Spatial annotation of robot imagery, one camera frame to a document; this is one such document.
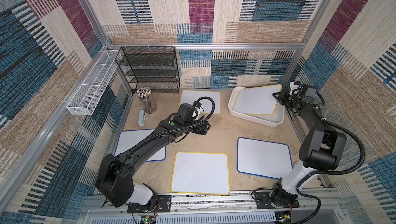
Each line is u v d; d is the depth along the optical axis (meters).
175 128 0.55
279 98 0.83
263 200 0.73
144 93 0.94
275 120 1.03
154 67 1.08
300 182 0.56
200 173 0.82
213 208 0.73
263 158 0.90
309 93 0.70
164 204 0.73
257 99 1.15
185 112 0.61
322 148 0.50
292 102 0.78
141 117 1.01
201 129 0.70
